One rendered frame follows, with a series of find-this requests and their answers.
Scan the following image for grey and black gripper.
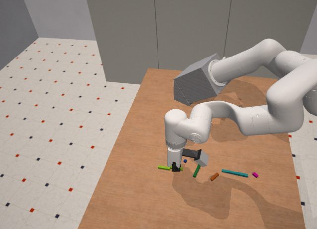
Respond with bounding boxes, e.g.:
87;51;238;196
167;145;186;172

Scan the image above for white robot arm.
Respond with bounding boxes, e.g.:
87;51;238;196
164;39;317;167

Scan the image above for orange rod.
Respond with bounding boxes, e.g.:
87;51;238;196
211;173;219;181

